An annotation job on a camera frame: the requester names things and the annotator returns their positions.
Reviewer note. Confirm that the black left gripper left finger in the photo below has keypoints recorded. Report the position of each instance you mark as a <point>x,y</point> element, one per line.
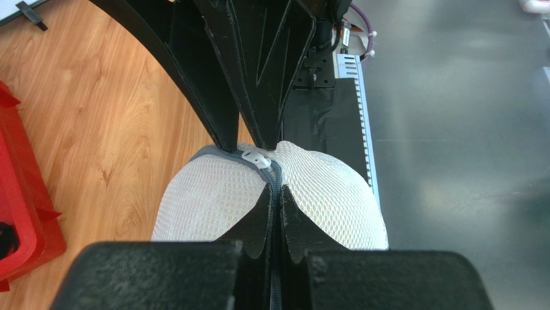
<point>232,272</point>

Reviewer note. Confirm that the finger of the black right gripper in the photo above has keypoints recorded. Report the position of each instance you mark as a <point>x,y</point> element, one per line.
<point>174,33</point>
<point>260,46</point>

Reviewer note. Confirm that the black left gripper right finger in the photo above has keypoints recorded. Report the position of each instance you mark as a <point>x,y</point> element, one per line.
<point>319,273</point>

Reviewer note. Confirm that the white mesh laundry bag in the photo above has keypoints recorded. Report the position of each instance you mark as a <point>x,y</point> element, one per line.
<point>216,189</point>

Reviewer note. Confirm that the red plastic tray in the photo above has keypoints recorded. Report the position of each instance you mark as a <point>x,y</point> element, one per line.
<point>30,233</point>

